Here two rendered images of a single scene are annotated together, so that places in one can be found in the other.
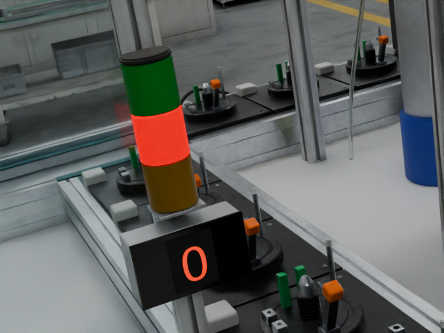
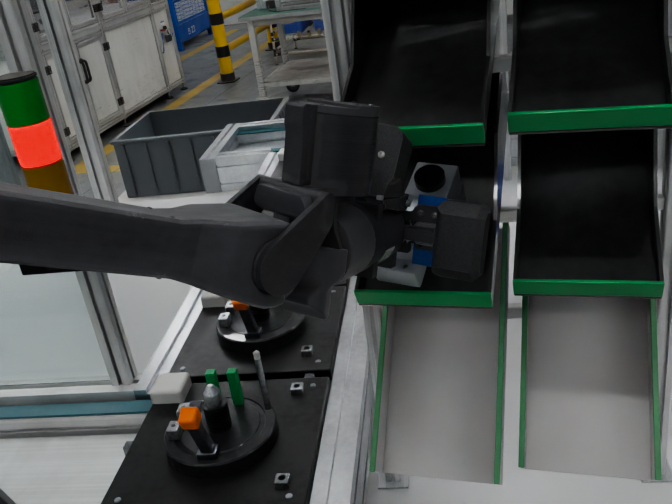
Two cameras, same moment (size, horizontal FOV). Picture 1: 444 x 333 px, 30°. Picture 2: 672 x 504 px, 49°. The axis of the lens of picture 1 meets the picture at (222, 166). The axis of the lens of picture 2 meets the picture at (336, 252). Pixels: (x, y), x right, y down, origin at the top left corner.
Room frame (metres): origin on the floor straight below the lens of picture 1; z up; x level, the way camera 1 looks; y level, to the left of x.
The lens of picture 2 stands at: (0.17, -0.66, 1.55)
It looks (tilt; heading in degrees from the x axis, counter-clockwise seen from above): 26 degrees down; 29
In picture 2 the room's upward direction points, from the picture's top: 8 degrees counter-clockwise
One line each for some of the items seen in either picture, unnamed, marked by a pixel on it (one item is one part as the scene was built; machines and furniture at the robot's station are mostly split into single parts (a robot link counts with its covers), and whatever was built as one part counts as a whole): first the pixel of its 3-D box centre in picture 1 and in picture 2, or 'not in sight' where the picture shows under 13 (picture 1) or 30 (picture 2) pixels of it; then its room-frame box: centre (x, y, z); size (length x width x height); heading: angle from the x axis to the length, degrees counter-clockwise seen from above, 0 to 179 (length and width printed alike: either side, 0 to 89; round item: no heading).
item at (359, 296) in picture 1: (308, 300); (258, 304); (0.97, -0.08, 1.01); 0.24 x 0.24 x 0.13; 19
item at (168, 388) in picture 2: not in sight; (172, 392); (0.79, -0.04, 0.97); 0.05 x 0.05 x 0.04; 19
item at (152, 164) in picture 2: not in sight; (209, 146); (2.46, 1.09, 0.73); 0.62 x 0.42 x 0.23; 109
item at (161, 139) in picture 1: (160, 133); (35, 141); (0.78, 0.05, 1.33); 0.05 x 0.05 x 0.05
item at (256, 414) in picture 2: not in sight; (221, 431); (0.73, -0.16, 0.98); 0.14 x 0.14 x 0.02
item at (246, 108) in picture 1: (207, 97); not in sight; (2.08, 0.01, 1.01); 0.24 x 0.24 x 0.13; 19
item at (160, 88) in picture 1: (150, 84); (22, 101); (0.78, 0.05, 1.38); 0.05 x 0.05 x 0.05
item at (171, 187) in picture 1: (170, 180); (47, 180); (0.78, 0.05, 1.28); 0.05 x 0.05 x 0.05
